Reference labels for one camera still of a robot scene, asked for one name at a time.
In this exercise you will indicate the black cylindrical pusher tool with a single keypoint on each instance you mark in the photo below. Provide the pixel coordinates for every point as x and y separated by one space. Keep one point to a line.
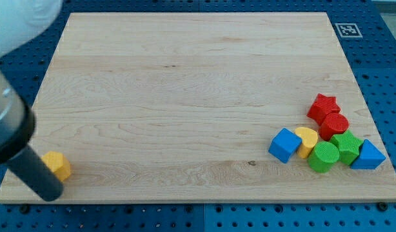
31 170

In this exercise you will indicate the white fiducial marker tag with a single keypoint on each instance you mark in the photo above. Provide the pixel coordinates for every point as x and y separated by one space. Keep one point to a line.
348 30

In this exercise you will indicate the green cylinder block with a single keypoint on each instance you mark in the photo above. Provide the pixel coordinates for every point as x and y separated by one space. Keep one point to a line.
323 156

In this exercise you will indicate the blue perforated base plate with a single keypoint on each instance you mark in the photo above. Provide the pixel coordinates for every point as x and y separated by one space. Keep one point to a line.
372 59

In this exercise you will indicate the red cylinder block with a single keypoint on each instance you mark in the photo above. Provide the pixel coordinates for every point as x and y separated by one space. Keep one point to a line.
334 123

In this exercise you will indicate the blue cube block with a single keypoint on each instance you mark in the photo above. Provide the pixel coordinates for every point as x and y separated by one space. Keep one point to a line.
284 145

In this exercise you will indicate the yellow heart block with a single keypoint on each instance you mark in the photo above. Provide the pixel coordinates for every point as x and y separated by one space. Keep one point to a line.
309 139

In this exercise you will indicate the red star block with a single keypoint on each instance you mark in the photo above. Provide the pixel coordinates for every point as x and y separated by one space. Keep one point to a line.
321 107

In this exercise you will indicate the green star block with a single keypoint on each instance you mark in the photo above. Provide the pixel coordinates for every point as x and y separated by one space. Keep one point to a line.
348 145

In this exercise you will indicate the blue triangle block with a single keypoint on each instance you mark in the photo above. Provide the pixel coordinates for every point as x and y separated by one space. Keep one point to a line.
370 157

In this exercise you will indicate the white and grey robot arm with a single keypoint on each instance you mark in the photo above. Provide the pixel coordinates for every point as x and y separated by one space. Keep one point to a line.
20 22

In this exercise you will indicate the wooden board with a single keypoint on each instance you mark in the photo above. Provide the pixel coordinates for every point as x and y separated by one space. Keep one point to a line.
182 107

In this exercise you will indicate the yellow hexagon block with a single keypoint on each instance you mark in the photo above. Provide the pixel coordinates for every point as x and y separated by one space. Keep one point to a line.
58 164

